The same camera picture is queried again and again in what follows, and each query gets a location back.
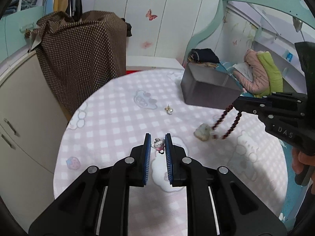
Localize green jacket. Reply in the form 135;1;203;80
253;51;283;99

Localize white board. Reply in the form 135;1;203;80
126;55;185;72

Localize teal drawers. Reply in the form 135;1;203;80
0;5;58;59

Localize grey metal box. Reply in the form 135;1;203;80
180;61;243;110

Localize brown polka-dot cloth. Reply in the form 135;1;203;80
36;10;128;116

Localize person's right hand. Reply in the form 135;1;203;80
292;149;315;195

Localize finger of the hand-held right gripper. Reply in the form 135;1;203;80
235;105;307;123
235;92;308;110

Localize folded jeans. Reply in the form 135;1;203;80
5;0;20;15

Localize folded beige cloth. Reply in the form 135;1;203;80
188;55;220;68

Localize pink butterfly sticker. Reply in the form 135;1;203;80
145;9;158;21

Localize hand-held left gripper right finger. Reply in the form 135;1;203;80
165;133;287;236

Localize beige cabinet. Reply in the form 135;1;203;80
0;52;72;195

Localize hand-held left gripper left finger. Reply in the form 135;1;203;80
28;133;151;236

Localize pink jacket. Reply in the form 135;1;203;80
233;49;271;92

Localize white wardrobe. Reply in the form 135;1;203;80
124;0;227;59

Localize pink checked tablecloth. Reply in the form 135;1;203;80
53;69;288;236

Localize white cloth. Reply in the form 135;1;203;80
233;63;253;78

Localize folded dark clothes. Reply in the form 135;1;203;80
191;48;220;64

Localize black garment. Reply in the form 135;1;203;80
124;17;132;38

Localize pink and white kitty charm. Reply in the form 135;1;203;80
151;138;166;154

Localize dark red bead bracelet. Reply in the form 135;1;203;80
194;103;243;142

